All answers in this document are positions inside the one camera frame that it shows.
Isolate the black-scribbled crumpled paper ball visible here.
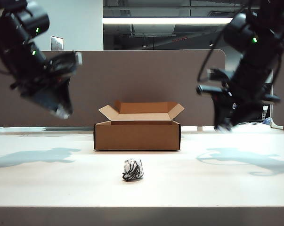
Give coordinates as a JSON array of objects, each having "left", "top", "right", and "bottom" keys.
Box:
[{"left": 122, "top": 158, "right": 144, "bottom": 182}]

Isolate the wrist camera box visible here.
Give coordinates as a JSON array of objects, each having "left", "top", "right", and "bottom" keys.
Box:
[
  {"left": 196, "top": 68, "right": 232, "bottom": 95},
  {"left": 49, "top": 50, "right": 83, "bottom": 76}
]

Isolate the brown cardboard box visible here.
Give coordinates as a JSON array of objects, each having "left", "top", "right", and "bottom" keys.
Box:
[{"left": 93, "top": 101, "right": 185, "bottom": 152}]

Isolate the metal wall switch plate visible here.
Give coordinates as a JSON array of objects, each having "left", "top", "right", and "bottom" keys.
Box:
[{"left": 50, "top": 36, "right": 64, "bottom": 51}]

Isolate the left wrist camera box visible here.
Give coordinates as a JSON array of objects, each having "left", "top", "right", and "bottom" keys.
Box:
[{"left": 49, "top": 50, "right": 83, "bottom": 76}]

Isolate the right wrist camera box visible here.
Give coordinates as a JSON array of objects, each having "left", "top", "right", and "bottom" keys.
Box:
[{"left": 196, "top": 68, "right": 232, "bottom": 95}]

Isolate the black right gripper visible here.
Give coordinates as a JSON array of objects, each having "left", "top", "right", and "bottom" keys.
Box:
[{"left": 212, "top": 77, "right": 281, "bottom": 129}]

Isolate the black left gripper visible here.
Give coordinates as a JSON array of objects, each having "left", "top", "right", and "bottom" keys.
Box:
[{"left": 11, "top": 60, "right": 73, "bottom": 119}]

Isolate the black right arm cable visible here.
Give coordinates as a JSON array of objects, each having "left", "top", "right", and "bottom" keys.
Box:
[{"left": 197, "top": 0, "right": 253, "bottom": 83}]

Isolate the long ceiling light strip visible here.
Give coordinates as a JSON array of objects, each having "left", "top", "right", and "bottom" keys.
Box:
[{"left": 102, "top": 17, "right": 234, "bottom": 25}]

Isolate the wide grey desk divider panel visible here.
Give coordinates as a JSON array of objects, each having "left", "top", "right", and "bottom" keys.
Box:
[{"left": 0, "top": 49, "right": 227, "bottom": 128}]

